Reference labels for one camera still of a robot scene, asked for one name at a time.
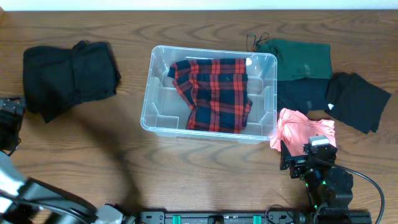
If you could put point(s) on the red navy plaid shirt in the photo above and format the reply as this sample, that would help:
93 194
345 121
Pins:
216 91

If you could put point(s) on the pink crumpled garment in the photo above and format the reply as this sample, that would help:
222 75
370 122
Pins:
294 129

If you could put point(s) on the black mounting rail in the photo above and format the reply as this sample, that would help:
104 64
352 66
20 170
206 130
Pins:
270 217

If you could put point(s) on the black garment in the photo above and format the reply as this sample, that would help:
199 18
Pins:
354 101
56 79

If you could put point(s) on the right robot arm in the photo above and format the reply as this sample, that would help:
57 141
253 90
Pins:
329 188

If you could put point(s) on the clear plastic storage container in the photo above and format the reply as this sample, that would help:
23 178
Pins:
165 113

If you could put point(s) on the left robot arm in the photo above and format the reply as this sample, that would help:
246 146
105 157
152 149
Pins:
23 198

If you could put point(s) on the dark navy folded garment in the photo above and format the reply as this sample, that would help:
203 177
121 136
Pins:
303 95

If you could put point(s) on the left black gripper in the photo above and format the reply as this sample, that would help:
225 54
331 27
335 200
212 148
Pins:
8 109

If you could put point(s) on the green garment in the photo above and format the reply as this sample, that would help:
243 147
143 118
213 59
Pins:
295 60

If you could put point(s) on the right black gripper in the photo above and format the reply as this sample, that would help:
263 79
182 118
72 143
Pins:
300 161

